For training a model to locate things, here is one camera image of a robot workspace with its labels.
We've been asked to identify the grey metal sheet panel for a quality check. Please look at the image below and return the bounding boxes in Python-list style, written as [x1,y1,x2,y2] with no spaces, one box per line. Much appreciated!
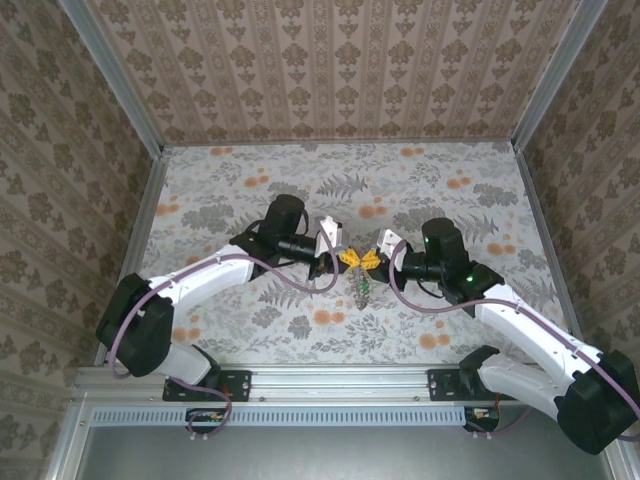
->
[74,424,619,480]

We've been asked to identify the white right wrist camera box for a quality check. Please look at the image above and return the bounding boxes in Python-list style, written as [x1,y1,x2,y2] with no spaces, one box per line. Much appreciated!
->
[375,227,409,267]

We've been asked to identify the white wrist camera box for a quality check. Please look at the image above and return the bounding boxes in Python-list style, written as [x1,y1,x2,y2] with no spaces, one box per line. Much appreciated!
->
[375,227,409,267]
[315,213,346,250]

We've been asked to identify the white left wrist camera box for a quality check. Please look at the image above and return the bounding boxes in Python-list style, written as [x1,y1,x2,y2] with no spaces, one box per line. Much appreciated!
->
[315,213,346,250]

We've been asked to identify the aluminium right table side rail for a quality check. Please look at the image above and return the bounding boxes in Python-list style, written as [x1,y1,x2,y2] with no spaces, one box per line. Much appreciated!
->
[512,142,586,341]

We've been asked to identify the aluminium table side rail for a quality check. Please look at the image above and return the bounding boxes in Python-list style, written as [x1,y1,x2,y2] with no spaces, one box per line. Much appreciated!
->
[94,147,172,369]
[512,142,586,341]

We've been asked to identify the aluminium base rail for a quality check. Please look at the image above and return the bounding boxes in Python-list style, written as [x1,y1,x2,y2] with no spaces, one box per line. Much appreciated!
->
[74,366,501,403]

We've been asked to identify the aluminium left table side rail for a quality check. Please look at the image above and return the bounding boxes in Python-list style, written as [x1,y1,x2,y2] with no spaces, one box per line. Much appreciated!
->
[94,147,172,369]

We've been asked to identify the white slotted cable duct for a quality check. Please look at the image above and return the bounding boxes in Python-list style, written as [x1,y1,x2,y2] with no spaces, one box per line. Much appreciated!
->
[92,404,501,429]

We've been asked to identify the aluminium left frame post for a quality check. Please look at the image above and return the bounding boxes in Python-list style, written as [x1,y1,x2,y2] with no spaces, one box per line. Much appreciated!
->
[57,0,166,157]

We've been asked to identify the aluminium frame post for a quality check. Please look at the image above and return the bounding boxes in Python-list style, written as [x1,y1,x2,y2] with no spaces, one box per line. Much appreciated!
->
[57,0,166,157]
[510,0,614,151]

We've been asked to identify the aluminium right frame post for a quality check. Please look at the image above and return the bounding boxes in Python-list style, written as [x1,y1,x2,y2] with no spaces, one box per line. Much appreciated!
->
[510,0,614,151]

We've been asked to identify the aluminium lower frame rail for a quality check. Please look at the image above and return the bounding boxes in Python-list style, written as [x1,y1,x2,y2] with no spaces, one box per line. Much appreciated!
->
[44,394,96,480]
[599,449,637,480]

